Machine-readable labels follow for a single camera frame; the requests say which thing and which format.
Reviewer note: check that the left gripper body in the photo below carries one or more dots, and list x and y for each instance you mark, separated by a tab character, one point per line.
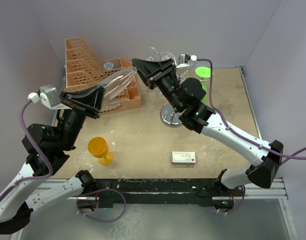
71	103

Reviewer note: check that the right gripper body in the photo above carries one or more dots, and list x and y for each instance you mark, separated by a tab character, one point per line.
167	85

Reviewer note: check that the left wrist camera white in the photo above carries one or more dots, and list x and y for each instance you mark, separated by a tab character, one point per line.
49	97

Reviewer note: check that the green plastic goblet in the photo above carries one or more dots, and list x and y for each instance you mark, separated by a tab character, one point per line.
204	73

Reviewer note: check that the small white card box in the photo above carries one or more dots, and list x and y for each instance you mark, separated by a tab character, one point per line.
183	157

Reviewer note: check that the orange plastic file organizer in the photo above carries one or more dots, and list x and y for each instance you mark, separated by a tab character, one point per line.
85	69

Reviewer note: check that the black mounting frame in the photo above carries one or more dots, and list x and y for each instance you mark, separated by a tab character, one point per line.
153	191

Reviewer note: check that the clear wine glass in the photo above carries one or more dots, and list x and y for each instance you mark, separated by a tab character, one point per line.
167	56
117	82
154	55

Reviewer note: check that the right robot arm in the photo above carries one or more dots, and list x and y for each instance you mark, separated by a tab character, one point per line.
263	157

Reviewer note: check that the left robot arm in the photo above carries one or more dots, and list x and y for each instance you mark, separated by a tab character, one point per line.
47	147

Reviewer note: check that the chrome wine glass rack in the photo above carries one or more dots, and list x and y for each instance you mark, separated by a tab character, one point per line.
181	92

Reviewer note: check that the orange plastic goblet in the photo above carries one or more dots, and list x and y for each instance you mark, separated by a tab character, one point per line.
99	149

